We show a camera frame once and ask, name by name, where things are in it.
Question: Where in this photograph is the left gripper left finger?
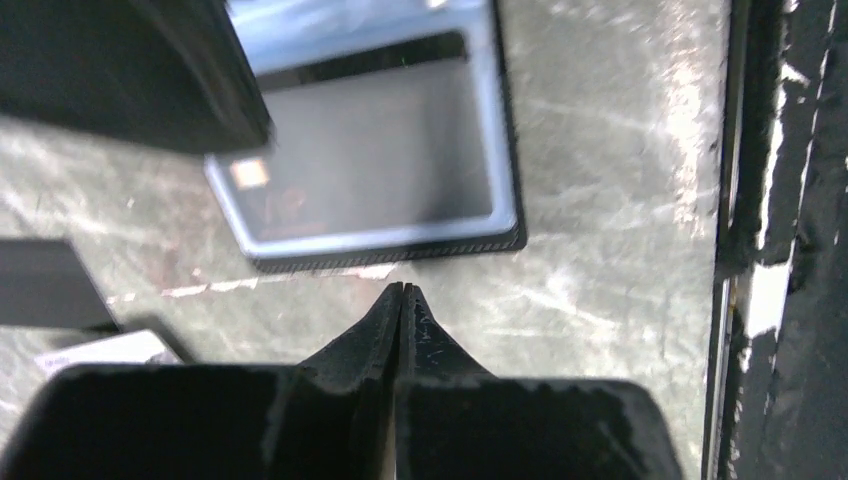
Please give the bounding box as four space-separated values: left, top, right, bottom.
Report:
1 283 403 479

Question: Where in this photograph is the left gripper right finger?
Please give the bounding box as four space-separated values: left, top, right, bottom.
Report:
396 285 683 479

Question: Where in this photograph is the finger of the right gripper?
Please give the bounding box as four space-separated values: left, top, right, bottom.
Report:
1 0 271 154

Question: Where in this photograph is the black leather card holder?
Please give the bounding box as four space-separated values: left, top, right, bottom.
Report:
204 1 527 273

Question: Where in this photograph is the black VIP credit card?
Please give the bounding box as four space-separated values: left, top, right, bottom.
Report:
225 56 495 243

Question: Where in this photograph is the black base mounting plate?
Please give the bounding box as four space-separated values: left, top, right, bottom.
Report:
701 1 847 479

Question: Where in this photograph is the loose black card left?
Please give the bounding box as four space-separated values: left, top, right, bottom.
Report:
1 239 119 333

